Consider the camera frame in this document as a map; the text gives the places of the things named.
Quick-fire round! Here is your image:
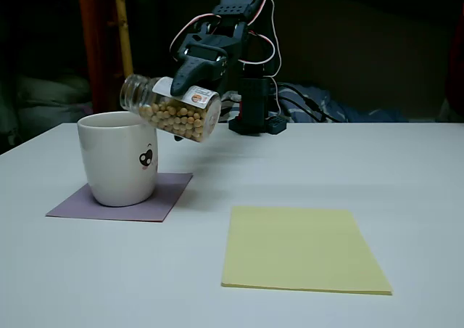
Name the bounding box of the glass jar of soybeans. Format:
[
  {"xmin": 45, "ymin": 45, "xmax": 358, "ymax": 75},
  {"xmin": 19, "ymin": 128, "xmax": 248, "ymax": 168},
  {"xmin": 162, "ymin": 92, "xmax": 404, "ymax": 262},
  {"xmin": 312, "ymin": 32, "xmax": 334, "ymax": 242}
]
[{"xmin": 119, "ymin": 73, "xmax": 223, "ymax": 144}]

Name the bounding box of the black cable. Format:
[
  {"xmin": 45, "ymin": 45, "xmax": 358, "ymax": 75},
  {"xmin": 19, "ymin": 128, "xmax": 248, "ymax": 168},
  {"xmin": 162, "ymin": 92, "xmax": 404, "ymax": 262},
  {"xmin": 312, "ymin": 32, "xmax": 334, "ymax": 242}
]
[
  {"xmin": 277, "ymin": 83, "xmax": 334, "ymax": 122},
  {"xmin": 278, "ymin": 96, "xmax": 326, "ymax": 123}
]

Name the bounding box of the white floral cloth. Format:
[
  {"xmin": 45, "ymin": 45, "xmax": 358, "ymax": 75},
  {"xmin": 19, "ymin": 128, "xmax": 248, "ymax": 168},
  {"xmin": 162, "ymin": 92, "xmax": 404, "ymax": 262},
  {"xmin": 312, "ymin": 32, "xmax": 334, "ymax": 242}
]
[{"xmin": 218, "ymin": 90, "xmax": 243, "ymax": 123}]

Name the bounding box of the yellow bamboo pole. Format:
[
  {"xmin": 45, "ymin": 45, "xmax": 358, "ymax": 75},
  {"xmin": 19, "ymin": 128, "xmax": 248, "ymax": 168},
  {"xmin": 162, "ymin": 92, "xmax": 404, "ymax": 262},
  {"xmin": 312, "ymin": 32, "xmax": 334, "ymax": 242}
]
[{"xmin": 112, "ymin": 0, "xmax": 138, "ymax": 78}]

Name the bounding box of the white mug with cartoon face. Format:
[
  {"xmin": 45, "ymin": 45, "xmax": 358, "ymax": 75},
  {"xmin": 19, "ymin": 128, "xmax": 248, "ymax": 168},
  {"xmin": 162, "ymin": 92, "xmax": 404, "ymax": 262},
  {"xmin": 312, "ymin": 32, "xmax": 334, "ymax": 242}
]
[{"xmin": 76, "ymin": 112, "xmax": 160, "ymax": 208}]

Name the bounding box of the yellow paper mat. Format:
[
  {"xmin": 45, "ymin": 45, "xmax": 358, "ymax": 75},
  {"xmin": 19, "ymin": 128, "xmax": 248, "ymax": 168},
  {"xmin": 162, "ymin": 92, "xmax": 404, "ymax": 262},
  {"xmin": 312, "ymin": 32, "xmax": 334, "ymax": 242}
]
[{"xmin": 220, "ymin": 206, "xmax": 394, "ymax": 295}]

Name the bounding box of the purple paper mat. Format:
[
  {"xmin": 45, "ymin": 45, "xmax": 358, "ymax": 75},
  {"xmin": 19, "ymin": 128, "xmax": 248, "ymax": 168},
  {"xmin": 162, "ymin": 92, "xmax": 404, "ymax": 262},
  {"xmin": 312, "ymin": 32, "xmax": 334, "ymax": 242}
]
[{"xmin": 45, "ymin": 172, "xmax": 194, "ymax": 223}]

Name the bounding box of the white and red servo cable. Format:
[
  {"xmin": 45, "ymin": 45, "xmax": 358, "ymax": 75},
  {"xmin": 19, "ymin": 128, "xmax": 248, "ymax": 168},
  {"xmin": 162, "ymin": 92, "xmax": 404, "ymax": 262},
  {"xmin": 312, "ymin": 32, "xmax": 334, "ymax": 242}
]
[{"xmin": 169, "ymin": 0, "xmax": 283, "ymax": 115}]

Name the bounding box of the blue patterned bedding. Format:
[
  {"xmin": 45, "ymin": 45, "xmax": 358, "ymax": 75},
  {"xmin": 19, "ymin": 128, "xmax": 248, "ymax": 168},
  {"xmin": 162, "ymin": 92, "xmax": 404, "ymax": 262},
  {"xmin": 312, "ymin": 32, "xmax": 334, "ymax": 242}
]
[{"xmin": 270, "ymin": 83, "xmax": 403, "ymax": 124}]

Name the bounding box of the grey cushion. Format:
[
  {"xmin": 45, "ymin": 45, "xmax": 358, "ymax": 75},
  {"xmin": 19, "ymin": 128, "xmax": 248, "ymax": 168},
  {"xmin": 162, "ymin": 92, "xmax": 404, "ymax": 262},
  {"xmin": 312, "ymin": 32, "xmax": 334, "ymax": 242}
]
[{"xmin": 0, "ymin": 74, "xmax": 94, "ymax": 155}]

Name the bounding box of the red-brown wooden post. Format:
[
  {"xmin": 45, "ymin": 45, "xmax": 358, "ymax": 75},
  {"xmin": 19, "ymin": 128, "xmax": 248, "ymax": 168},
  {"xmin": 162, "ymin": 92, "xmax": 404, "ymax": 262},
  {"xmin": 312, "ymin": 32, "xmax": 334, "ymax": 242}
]
[{"xmin": 76, "ymin": 0, "xmax": 128, "ymax": 114}]

